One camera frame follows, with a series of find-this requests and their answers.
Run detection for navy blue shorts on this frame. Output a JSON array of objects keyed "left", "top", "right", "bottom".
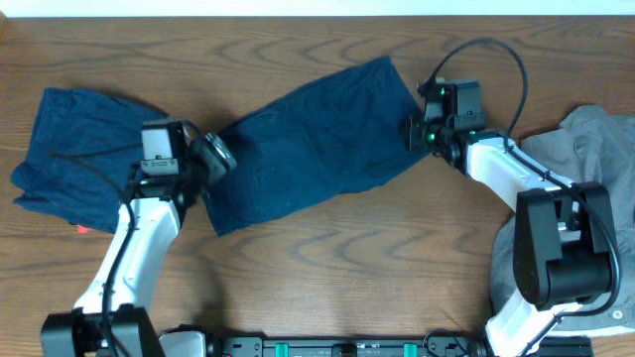
[
  {"left": 10, "top": 87, "right": 167, "bottom": 233},
  {"left": 203, "top": 57, "right": 424, "bottom": 236}
]

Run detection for grey shorts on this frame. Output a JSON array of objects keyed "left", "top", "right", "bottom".
[{"left": 488, "top": 103, "right": 635, "bottom": 332}]

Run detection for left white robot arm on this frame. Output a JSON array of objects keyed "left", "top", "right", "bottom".
[{"left": 40, "top": 118, "right": 237, "bottom": 356}]

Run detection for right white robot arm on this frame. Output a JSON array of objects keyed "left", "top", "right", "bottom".
[{"left": 400, "top": 113, "right": 621, "bottom": 356}]

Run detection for folded navy blue shorts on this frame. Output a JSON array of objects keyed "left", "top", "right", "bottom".
[{"left": 10, "top": 87, "right": 167, "bottom": 233}]

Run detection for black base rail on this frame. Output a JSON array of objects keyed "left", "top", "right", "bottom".
[{"left": 158, "top": 324, "right": 490, "bottom": 357}]

